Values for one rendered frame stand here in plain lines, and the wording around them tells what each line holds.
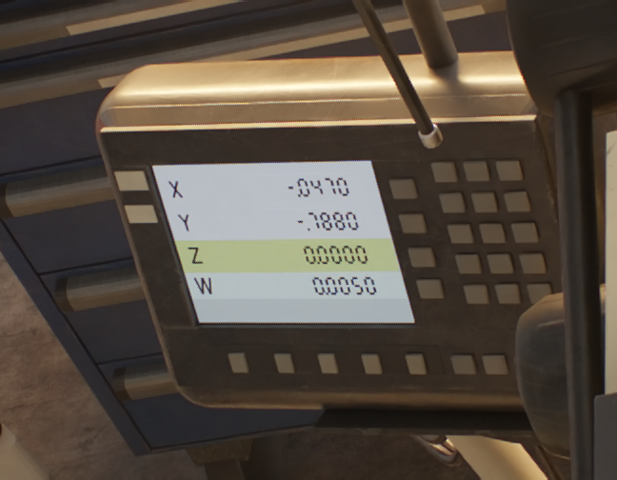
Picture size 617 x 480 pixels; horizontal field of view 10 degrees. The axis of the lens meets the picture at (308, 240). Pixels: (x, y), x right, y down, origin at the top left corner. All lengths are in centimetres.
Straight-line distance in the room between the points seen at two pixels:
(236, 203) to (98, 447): 174
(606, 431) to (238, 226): 114
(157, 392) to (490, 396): 135
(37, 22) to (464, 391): 104
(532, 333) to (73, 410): 263
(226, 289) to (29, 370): 182
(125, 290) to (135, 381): 14
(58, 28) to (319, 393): 96
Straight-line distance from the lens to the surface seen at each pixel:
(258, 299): 230
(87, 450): 400
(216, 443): 369
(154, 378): 359
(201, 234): 230
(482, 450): 244
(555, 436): 144
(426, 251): 222
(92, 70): 327
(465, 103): 218
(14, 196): 342
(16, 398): 410
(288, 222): 226
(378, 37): 155
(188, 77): 229
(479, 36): 321
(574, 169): 138
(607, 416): 116
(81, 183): 339
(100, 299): 350
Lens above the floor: 274
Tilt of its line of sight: 42 degrees down
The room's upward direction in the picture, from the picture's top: 30 degrees counter-clockwise
